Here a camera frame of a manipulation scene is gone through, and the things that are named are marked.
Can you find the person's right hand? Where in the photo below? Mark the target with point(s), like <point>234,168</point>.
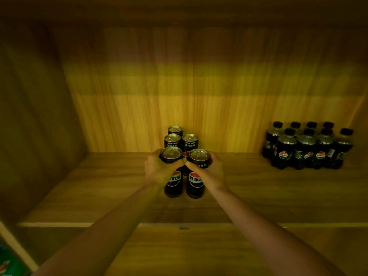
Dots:
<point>212,176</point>

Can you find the person's left hand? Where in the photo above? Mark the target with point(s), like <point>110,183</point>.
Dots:
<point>158,172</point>

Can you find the wooden shelf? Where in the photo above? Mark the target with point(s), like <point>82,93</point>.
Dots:
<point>115,192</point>

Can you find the person's right forearm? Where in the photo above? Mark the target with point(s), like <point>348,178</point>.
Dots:
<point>273,244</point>

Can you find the person's left forearm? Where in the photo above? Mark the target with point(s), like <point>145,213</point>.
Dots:
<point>100,241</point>

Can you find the group of dark soda bottles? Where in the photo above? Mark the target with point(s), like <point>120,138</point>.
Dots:
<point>284,152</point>

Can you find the stack of green bags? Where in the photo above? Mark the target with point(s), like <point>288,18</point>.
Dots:
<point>8,264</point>

